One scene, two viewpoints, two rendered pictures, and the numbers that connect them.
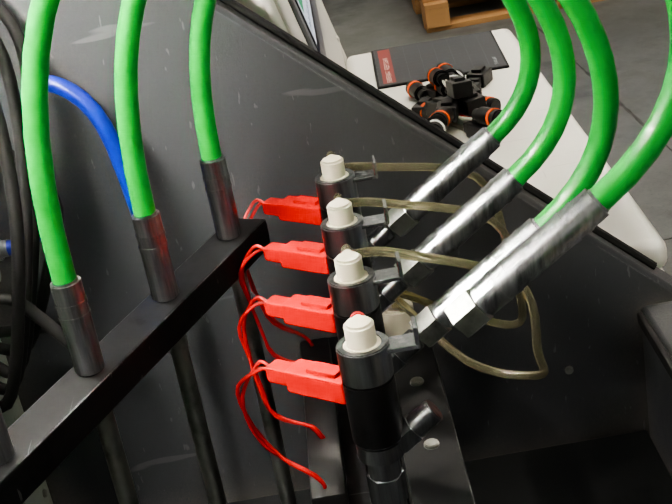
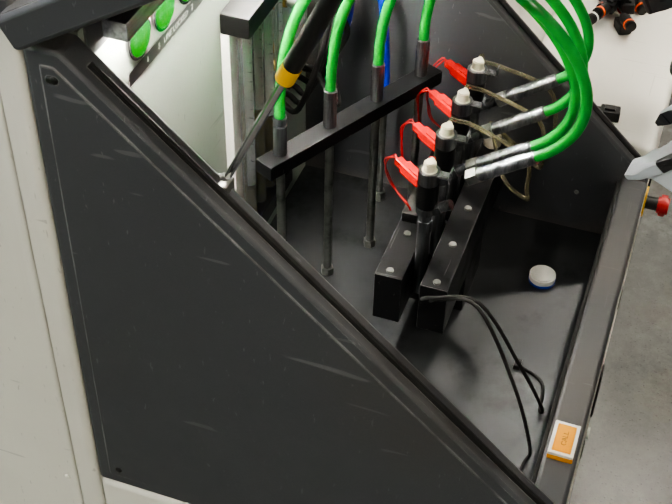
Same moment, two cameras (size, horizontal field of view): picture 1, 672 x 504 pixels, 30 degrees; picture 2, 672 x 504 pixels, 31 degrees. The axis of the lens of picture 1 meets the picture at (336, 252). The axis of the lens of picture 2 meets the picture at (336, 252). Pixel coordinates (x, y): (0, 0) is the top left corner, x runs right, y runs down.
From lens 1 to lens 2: 91 cm
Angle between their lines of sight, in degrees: 23
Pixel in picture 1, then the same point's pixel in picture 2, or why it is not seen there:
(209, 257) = (405, 84)
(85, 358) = (328, 122)
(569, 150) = (659, 63)
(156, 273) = (374, 90)
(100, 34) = not seen: outside the picture
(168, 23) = not seen: outside the picture
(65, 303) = (327, 99)
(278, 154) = (463, 38)
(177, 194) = (409, 37)
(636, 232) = (645, 136)
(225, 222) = (419, 69)
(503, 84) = not seen: outside the picture
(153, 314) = (366, 107)
